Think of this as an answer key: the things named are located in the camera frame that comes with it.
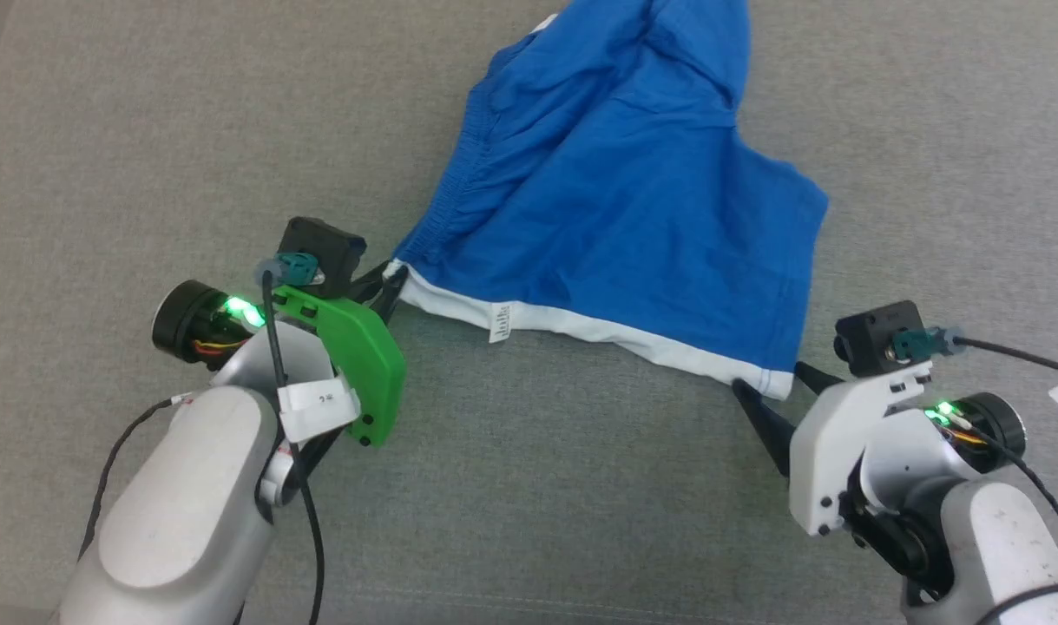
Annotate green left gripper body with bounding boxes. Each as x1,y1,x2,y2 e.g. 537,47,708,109
273,286,406,449

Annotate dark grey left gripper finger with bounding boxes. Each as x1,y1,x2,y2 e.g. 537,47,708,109
377,275,406,327
351,262,400,304

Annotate thin black cable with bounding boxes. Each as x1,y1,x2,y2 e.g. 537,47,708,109
893,326,1058,379
255,256,325,625
963,430,1058,625
77,395,201,565

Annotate blue shorts with white trim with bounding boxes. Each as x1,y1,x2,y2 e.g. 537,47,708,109
392,0,831,402

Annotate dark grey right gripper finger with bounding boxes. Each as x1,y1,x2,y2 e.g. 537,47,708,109
733,378,795,480
793,361,843,397

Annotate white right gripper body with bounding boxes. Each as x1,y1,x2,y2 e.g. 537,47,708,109
789,360,934,537

